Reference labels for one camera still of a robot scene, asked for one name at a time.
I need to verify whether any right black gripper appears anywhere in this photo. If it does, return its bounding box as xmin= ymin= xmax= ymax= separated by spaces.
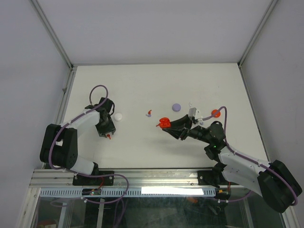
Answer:
xmin=162 ymin=114 xmax=212 ymax=144

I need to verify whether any red charging case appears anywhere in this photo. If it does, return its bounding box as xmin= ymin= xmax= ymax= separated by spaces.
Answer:
xmin=211 ymin=109 xmax=221 ymax=118
xmin=158 ymin=117 xmax=171 ymax=129

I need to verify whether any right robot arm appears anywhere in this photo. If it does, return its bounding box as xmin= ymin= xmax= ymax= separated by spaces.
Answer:
xmin=158 ymin=115 xmax=303 ymax=213

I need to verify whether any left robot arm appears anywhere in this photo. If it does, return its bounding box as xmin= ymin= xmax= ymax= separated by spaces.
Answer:
xmin=40 ymin=97 xmax=116 ymax=185

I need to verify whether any white charging case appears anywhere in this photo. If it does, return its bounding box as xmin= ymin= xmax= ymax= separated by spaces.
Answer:
xmin=114 ymin=113 xmax=123 ymax=122

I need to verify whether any purple charging case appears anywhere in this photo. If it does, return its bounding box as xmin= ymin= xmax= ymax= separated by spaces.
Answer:
xmin=171 ymin=103 xmax=181 ymax=112

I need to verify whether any small green-lit circuit board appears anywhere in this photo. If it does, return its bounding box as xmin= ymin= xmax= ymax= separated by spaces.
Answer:
xmin=82 ymin=189 xmax=102 ymax=196

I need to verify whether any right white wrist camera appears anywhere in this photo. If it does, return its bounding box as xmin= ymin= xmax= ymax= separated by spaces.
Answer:
xmin=188 ymin=107 xmax=203 ymax=124

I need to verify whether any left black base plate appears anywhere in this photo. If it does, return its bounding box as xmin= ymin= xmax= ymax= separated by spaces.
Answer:
xmin=73 ymin=171 xmax=114 ymax=186

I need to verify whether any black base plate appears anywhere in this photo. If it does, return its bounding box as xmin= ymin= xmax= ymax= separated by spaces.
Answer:
xmin=197 ymin=170 xmax=214 ymax=186
xmin=73 ymin=171 xmax=114 ymax=186

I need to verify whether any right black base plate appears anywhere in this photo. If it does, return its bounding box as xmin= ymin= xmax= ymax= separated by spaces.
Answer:
xmin=197 ymin=170 xmax=214 ymax=186

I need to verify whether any slotted cable duct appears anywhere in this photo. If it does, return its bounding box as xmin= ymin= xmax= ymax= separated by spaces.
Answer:
xmin=39 ymin=187 xmax=216 ymax=198

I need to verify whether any aluminium front rail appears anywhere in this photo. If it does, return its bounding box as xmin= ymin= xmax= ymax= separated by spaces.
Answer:
xmin=29 ymin=168 xmax=213 ymax=188

